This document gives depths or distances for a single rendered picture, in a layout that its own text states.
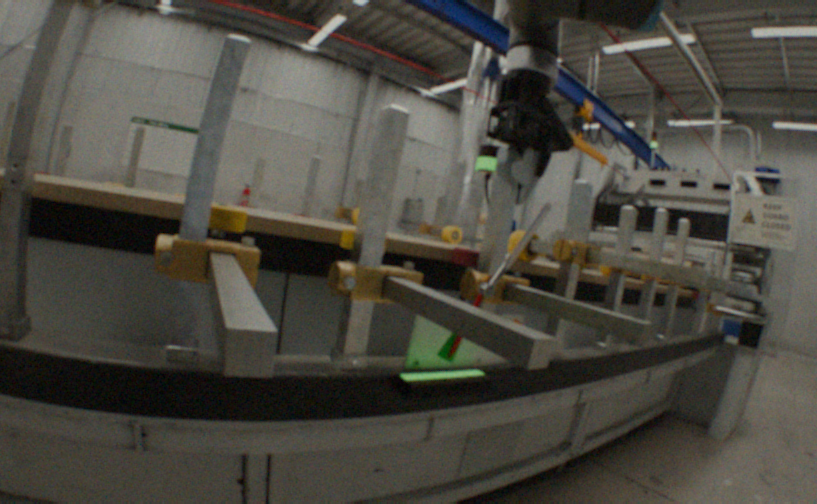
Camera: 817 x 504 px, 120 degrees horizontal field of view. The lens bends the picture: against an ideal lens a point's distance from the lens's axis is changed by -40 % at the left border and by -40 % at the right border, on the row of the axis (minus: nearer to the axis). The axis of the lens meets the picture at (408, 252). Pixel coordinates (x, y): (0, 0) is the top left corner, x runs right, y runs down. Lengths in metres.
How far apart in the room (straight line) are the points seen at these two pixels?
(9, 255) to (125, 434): 0.30
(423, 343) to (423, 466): 0.62
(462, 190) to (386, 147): 4.12
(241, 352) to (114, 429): 0.44
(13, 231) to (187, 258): 0.25
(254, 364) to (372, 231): 0.36
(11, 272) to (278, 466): 0.67
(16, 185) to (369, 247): 0.50
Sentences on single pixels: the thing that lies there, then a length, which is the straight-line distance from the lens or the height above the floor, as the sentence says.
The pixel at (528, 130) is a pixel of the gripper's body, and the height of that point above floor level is 1.11.
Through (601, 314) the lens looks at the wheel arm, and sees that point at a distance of 0.60.
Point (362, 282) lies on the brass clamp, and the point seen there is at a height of 0.84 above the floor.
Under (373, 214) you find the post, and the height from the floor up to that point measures 0.93.
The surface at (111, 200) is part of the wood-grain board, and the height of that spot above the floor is 0.89.
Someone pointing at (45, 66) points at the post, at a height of 1.05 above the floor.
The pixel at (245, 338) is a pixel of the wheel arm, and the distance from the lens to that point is 0.22.
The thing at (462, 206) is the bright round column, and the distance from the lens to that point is 4.65.
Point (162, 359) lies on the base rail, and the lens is 0.55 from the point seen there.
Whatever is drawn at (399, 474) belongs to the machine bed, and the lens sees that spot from 1.16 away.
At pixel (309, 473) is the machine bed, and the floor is 0.30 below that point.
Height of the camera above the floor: 0.92
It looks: 3 degrees down
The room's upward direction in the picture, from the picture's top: 11 degrees clockwise
